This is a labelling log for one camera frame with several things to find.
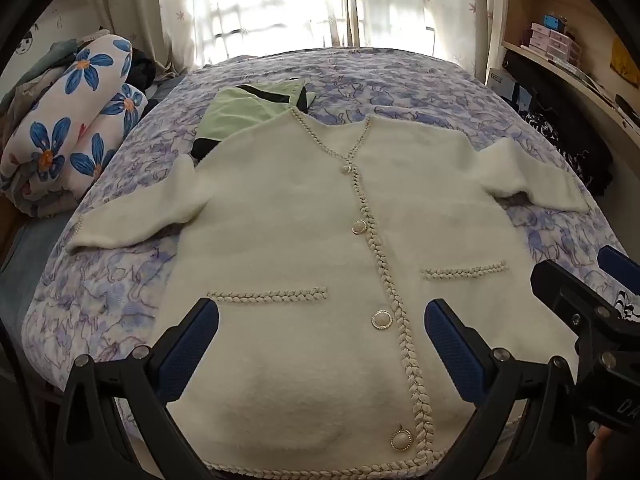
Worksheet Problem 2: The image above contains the black hanging clothing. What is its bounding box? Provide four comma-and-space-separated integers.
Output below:
502, 52, 616, 197

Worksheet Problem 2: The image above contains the blue flower print quilt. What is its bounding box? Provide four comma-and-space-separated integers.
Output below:
0, 34, 149, 217

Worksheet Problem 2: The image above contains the purple floral bed blanket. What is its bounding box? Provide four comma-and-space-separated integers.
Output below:
20, 47, 631, 441

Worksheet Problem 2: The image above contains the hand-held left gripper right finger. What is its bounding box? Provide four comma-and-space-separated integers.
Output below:
424, 298, 596, 480

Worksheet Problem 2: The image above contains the white knit cardigan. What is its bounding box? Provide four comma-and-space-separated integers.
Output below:
65, 109, 591, 480

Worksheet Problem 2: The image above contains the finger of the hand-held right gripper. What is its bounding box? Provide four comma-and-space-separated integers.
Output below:
530, 259, 640, 351
596, 245, 640, 292

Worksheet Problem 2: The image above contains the dark clothes pile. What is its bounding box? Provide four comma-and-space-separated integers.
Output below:
127, 47, 167, 95

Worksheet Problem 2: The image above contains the stack of pink boxes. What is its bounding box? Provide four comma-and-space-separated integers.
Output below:
522, 22, 584, 67

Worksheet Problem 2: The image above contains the black white patterned cloth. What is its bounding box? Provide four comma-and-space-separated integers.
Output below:
612, 287, 640, 322

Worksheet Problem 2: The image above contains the white and blue box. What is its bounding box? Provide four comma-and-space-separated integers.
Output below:
487, 67, 533, 111

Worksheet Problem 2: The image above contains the wooden shelf unit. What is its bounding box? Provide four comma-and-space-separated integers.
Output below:
487, 0, 640, 158

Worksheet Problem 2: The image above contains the person's right hand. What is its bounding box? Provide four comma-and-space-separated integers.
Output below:
586, 437, 617, 480

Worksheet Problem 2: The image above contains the sheer leaf print curtain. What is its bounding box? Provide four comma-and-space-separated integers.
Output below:
350, 0, 507, 86
92, 0, 351, 68

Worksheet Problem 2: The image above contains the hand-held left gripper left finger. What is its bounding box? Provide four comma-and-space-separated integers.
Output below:
52, 297, 221, 480

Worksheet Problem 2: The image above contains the yellow cloth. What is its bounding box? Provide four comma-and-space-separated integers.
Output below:
611, 37, 640, 87

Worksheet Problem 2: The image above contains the green and black garment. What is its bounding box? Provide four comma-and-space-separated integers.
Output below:
191, 77, 316, 163

